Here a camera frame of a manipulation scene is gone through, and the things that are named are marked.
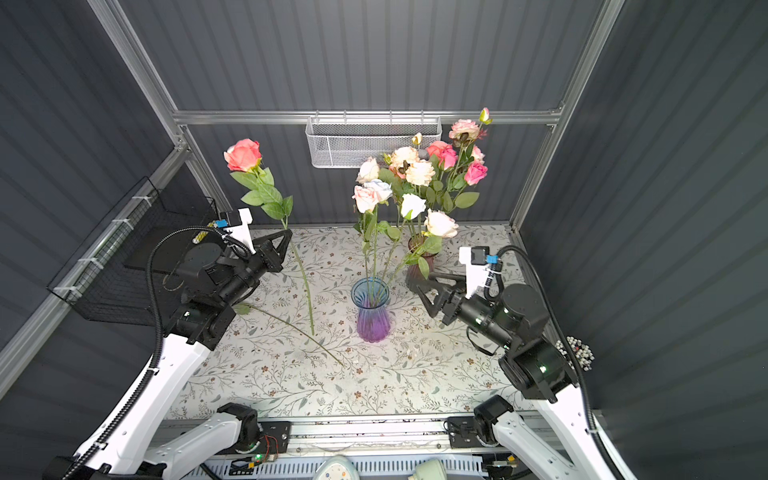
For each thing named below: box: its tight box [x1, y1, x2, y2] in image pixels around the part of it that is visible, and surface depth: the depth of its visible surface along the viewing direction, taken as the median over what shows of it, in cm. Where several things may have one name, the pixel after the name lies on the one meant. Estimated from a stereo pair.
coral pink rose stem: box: [224, 138, 315, 336], surface depth 63 cm
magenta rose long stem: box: [438, 146, 458, 171], surface depth 80 cm
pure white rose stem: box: [381, 193, 430, 283], surface depth 68 cm
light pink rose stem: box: [352, 185, 380, 294], surface depth 68 cm
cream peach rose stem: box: [420, 209, 459, 254], surface depth 65 cm
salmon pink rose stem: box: [426, 141, 449, 158], surface depth 83 cm
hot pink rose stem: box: [447, 162, 488, 215], surface depth 76 cm
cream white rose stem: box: [356, 156, 379, 184], surface depth 79 cm
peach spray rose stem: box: [383, 146, 420, 241], surface depth 77 cm
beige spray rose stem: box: [405, 132, 436, 241], surface depth 78 cm
